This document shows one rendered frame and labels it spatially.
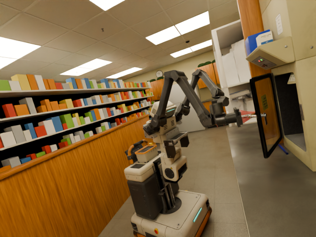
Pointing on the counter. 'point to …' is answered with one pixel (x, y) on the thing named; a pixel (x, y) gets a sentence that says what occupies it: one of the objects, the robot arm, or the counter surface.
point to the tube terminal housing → (298, 64)
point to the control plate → (263, 62)
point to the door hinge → (277, 105)
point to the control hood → (274, 52)
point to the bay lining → (288, 105)
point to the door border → (258, 113)
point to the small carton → (264, 38)
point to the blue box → (250, 45)
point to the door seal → (260, 114)
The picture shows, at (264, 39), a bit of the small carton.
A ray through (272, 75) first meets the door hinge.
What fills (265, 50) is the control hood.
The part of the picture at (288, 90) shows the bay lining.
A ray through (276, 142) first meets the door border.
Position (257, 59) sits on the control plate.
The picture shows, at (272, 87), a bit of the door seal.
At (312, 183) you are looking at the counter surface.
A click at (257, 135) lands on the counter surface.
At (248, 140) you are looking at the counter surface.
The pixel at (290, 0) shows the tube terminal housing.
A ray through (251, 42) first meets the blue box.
